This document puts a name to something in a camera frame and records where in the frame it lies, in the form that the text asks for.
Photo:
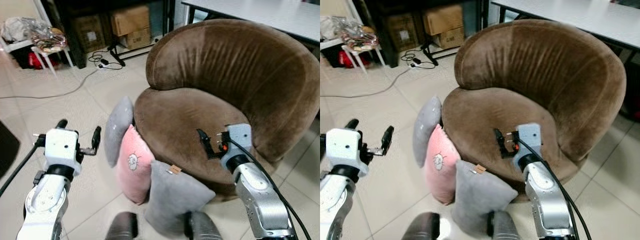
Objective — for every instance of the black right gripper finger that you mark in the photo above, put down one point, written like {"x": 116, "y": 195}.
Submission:
{"x": 202, "y": 138}
{"x": 498, "y": 138}

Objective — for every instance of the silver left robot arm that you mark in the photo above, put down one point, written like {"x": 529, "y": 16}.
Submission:
{"x": 46, "y": 200}
{"x": 334, "y": 200}

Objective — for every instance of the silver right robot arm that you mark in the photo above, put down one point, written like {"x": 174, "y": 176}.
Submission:
{"x": 260, "y": 200}
{"x": 547, "y": 200}

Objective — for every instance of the small plain grey pillow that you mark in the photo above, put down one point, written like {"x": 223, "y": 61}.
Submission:
{"x": 119, "y": 127}
{"x": 428, "y": 127}

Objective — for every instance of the pink pillow with cartoon print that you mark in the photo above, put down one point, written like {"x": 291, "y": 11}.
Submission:
{"x": 132, "y": 175}
{"x": 440, "y": 175}

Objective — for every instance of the grey pillow with brown tag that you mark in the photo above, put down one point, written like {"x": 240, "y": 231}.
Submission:
{"x": 175, "y": 200}
{"x": 480, "y": 197}

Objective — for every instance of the black floor mat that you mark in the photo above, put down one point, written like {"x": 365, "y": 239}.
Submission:
{"x": 7, "y": 150}

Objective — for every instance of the brown plush round sofa chair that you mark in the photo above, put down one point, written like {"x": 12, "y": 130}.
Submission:
{"x": 225, "y": 70}
{"x": 535, "y": 70}

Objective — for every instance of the red object under rack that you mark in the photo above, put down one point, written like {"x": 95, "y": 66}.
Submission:
{"x": 36, "y": 61}
{"x": 347, "y": 59}

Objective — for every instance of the white power strip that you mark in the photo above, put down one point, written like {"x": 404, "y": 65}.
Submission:
{"x": 416, "y": 62}
{"x": 104, "y": 64}

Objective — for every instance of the grey right robot leg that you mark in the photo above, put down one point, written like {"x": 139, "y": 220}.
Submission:
{"x": 202, "y": 227}
{"x": 504, "y": 227}

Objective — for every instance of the grey robot leg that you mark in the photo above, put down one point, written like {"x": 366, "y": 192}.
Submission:
{"x": 504, "y": 227}
{"x": 122, "y": 227}
{"x": 422, "y": 227}
{"x": 202, "y": 227}

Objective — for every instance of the grey left robot leg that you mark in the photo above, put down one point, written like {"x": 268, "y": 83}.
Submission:
{"x": 422, "y": 227}
{"x": 122, "y": 227}

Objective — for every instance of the clear plastic bag pile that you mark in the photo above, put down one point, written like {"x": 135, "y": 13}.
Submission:
{"x": 49, "y": 37}
{"x": 360, "y": 35}

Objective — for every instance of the dark brown cardboard box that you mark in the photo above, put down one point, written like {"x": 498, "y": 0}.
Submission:
{"x": 89, "y": 34}
{"x": 402, "y": 32}

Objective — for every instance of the white plastic bag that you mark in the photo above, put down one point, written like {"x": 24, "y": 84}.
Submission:
{"x": 329, "y": 27}
{"x": 14, "y": 29}

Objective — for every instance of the small light cardboard box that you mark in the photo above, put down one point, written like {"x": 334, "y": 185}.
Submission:
{"x": 450, "y": 39}
{"x": 136, "y": 39}

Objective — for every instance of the white metal rack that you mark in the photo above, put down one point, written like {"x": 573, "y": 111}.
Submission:
{"x": 42, "y": 10}
{"x": 355, "y": 11}

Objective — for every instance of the large light cardboard box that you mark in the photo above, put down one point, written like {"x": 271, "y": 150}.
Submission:
{"x": 443, "y": 19}
{"x": 130, "y": 19}

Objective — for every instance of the white table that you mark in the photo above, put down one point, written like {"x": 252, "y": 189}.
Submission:
{"x": 575, "y": 17}
{"x": 260, "y": 12}

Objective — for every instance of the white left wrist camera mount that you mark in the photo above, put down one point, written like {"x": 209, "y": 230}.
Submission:
{"x": 61, "y": 145}
{"x": 344, "y": 146}

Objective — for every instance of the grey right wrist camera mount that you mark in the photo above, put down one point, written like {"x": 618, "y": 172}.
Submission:
{"x": 241, "y": 137}
{"x": 531, "y": 137}

